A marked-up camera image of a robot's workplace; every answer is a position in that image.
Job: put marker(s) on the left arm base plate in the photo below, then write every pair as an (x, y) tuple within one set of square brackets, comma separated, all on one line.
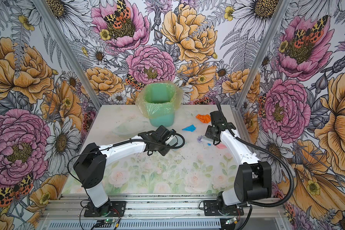
[(109, 209)]

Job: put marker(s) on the large orange crumpled paper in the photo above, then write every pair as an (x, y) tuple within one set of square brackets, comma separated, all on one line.
[(204, 118)]

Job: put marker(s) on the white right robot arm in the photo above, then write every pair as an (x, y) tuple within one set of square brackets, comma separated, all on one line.
[(253, 178)]

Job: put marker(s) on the pink crumpled paper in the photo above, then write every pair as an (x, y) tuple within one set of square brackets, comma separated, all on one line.
[(221, 146)]

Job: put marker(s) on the aluminium corner post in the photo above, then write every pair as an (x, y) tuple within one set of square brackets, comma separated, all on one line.
[(61, 39), (268, 38)]

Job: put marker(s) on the grey-green plastic dustpan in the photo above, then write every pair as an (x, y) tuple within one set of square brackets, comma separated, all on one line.
[(174, 141)]

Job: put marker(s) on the green plastic trash bin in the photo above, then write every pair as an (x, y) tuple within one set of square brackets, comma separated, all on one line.
[(160, 104)]

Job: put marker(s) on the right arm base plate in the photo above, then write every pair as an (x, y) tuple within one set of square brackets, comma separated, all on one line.
[(215, 208)]

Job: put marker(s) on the grey-green hand brush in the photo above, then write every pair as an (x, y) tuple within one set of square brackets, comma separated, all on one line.
[(207, 140)]

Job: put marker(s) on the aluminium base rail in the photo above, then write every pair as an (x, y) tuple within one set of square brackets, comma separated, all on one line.
[(156, 212)]

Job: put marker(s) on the blue crumpled paper middle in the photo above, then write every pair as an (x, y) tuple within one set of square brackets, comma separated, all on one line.
[(190, 128)]

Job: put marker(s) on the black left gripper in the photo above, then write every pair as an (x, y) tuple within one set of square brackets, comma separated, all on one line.
[(165, 151)]

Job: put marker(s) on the aluminium corner post left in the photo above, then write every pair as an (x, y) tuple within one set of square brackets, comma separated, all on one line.
[(61, 39)]

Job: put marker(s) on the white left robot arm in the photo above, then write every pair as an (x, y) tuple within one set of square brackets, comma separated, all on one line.
[(91, 163)]

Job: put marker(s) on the aluminium corner post right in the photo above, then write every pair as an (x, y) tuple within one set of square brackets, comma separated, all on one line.
[(268, 38)]

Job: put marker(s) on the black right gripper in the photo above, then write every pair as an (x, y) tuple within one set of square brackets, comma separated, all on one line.
[(208, 134)]

